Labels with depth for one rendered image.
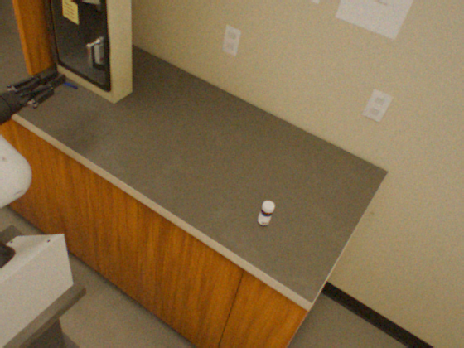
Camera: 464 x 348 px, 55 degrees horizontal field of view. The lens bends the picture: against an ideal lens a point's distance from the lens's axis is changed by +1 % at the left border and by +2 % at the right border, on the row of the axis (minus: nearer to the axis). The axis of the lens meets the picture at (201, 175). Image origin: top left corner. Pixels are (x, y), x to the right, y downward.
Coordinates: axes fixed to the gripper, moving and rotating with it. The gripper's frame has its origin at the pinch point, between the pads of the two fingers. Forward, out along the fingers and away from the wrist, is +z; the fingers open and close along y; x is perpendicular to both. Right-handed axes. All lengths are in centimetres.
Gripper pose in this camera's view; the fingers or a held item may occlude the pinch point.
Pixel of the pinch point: (53, 79)
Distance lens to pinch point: 163.1
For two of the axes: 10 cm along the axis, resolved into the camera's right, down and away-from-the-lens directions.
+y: -8.1, -4.9, 3.2
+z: 5.8, -5.5, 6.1
